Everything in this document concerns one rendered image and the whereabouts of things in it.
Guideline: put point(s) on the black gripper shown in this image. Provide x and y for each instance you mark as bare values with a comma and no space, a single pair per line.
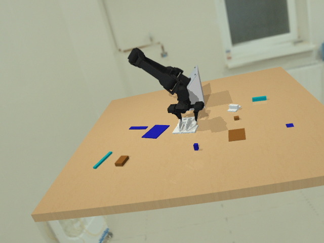
197,107

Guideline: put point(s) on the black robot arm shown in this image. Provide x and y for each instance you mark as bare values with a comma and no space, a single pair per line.
167,76

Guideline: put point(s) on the brown flat square plate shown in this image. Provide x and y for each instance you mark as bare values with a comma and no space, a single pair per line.
236,135

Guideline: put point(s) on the brown rectangular block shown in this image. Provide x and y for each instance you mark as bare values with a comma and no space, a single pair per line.
122,160

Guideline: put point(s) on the blue flat rectangular plate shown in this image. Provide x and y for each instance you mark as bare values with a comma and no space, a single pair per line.
155,131

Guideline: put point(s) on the cyan thin bar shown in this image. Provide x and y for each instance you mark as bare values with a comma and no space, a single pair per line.
102,160

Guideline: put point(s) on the cyan rectangular bar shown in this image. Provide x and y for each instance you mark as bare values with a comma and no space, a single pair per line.
262,98

